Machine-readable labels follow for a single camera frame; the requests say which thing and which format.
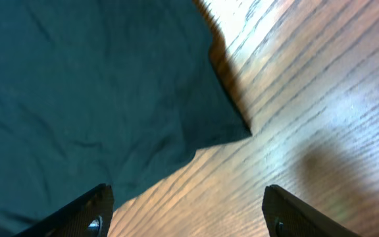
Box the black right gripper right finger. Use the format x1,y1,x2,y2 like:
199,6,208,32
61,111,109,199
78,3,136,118
262,184,359,237

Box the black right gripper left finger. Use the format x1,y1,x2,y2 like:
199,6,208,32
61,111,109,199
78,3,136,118
15,184,114,237

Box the black shorts with white waistband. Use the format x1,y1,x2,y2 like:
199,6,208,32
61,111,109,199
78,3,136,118
0,0,251,234

